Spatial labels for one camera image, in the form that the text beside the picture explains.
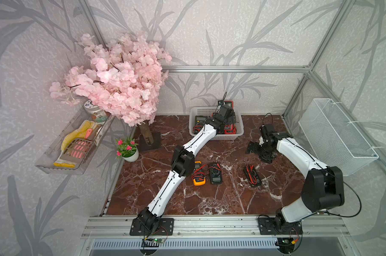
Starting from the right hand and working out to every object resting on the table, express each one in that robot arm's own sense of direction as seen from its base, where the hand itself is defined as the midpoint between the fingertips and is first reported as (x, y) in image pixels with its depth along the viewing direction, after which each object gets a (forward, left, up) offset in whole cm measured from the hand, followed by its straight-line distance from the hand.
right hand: (252, 153), depth 89 cm
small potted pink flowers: (+1, +69, +4) cm, 70 cm away
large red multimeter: (+27, +11, +13) cm, 32 cm away
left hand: (+25, +11, +6) cm, 28 cm away
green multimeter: (+25, +30, -1) cm, 39 cm away
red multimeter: (+17, +11, +1) cm, 20 cm away
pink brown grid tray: (-13, +76, +26) cm, 82 cm away
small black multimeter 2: (-10, +1, -6) cm, 12 cm away
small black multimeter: (-9, +20, -6) cm, 23 cm away
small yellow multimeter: (-10, +30, -6) cm, 32 cm away
